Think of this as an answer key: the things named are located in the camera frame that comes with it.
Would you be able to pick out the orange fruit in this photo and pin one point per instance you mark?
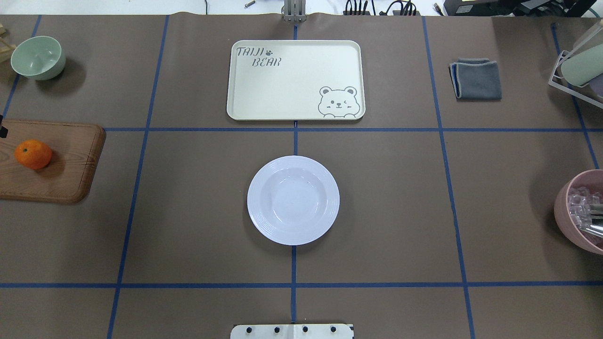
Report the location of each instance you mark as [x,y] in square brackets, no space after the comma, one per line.
[33,154]

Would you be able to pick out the cream bear tray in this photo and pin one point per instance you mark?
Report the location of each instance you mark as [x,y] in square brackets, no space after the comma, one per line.
[296,80]

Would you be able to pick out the wooden grain serving tray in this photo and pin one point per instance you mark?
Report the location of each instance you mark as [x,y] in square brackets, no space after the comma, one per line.
[68,177]

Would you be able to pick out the white round plate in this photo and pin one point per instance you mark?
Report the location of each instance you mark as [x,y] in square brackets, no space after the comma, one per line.
[293,200]

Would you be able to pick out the folded grey cloth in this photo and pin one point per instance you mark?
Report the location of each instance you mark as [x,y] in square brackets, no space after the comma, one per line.
[476,79]

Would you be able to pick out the clear ice cubes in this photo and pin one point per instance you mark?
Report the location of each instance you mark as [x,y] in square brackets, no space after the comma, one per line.
[578,196]

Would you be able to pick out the light green bowl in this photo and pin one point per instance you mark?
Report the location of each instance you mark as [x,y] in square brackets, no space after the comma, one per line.
[39,58]

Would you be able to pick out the pink bowl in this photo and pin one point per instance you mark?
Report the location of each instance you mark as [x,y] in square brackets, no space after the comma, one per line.
[593,180]

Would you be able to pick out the metal scoop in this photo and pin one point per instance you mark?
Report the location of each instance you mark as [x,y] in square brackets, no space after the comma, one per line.
[591,219]

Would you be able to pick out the green cup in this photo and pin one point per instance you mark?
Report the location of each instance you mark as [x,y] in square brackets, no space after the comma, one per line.
[583,67]

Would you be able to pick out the wooden mug rack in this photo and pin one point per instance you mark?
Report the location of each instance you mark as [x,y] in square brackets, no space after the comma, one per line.
[6,49]

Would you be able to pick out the aluminium frame post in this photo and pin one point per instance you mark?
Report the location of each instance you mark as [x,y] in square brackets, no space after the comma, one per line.
[294,11]

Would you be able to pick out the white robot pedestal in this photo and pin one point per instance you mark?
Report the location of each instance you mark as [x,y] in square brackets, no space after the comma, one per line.
[293,331]

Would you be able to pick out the white wire cup rack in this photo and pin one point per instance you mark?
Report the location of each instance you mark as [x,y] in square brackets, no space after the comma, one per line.
[592,91]

